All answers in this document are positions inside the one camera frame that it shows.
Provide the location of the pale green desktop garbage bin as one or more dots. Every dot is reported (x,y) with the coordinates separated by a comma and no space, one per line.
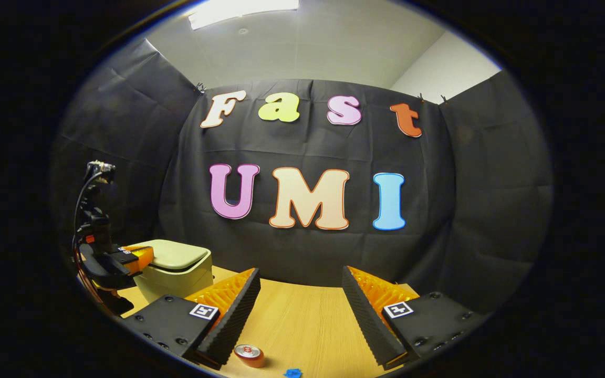
(176,262)

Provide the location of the red pop can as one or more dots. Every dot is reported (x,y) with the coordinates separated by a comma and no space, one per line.
(250,355)

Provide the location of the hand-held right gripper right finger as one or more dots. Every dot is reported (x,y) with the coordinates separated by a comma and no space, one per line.
(368,325)

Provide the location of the blue paper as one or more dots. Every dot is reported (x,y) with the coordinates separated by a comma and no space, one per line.
(293,373)

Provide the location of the black backdrop cloth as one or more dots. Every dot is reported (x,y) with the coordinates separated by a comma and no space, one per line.
(308,147)

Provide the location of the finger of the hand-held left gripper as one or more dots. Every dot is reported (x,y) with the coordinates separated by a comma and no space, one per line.
(130,255)

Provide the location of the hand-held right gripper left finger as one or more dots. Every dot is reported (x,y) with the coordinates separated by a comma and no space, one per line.
(234,320)

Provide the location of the wooden desktop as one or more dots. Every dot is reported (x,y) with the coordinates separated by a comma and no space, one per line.
(308,325)

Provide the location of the ceiling light panel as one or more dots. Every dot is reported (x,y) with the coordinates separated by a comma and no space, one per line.
(239,11)

